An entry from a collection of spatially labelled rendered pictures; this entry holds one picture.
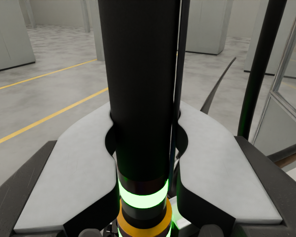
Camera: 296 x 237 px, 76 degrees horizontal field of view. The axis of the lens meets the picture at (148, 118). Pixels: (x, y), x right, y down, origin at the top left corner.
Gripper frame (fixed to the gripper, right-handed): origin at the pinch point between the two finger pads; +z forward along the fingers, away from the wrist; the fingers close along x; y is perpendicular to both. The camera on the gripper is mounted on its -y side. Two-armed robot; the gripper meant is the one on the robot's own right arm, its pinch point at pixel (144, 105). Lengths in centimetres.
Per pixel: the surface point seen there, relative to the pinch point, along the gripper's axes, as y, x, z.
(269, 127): 70, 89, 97
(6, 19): 33, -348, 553
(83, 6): 15, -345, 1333
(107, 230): 27.6, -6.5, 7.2
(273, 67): 132, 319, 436
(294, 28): 8, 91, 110
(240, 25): 103, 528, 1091
